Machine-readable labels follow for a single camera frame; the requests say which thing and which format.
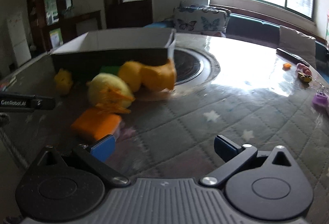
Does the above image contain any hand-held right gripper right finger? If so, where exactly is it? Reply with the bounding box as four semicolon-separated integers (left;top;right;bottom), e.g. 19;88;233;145
214;135;297;186

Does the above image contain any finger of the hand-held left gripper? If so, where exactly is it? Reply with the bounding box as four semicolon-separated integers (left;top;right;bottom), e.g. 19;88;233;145
33;96;56;111

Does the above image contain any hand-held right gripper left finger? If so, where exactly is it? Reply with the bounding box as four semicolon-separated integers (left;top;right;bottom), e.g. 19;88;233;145
38;134;130;186

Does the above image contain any orange plastic toy scoop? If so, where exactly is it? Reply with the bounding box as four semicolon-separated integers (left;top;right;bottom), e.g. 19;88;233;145
71;107;122;143

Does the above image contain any small yellow plastic duck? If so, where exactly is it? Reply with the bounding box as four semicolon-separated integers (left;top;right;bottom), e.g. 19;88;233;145
54;68;74;96

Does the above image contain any yellow plush chick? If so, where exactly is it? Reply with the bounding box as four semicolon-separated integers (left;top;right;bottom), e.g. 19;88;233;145
86;72;136;115

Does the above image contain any large orange plastic duck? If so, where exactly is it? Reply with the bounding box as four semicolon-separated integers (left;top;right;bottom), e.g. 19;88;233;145
118;58;177;92

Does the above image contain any white cardboard box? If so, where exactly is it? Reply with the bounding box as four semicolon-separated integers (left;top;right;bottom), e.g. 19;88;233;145
50;28;177;79

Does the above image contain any grey quilted desktop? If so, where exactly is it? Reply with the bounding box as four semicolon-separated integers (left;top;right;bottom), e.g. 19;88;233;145
0;31;329;188

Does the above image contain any white fridge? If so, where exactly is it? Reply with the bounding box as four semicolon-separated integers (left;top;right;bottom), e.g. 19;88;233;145
6;11;32;67

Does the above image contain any green soft pack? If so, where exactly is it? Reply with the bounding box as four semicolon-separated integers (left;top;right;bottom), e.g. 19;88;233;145
99;65;121;77

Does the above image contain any round black table inset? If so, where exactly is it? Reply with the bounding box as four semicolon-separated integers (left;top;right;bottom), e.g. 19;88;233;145
173;47;221;85

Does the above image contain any dark wooden cabinet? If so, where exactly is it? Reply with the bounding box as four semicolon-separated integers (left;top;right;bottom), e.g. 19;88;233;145
26;0;75;53

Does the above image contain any yellow toy truck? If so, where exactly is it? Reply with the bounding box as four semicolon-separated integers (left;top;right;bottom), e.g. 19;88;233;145
298;72;312;83

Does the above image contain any purple toy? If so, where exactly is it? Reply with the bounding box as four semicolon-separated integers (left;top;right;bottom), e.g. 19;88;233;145
312;92;329;107

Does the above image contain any pink toy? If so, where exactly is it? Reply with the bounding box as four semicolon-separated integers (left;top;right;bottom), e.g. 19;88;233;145
296;63;311;75

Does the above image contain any black remote control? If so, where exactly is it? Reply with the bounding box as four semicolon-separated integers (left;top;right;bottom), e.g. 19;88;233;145
276;47;310;67

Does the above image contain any teal sofa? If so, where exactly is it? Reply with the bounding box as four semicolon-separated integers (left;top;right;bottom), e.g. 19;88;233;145
144;12;329;56

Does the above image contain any white seat cushion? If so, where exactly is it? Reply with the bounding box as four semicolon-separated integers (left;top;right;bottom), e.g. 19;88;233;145
279;25;316;68

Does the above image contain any butterfly print pillow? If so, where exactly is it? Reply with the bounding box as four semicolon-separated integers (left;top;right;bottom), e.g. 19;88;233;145
173;1;232;34

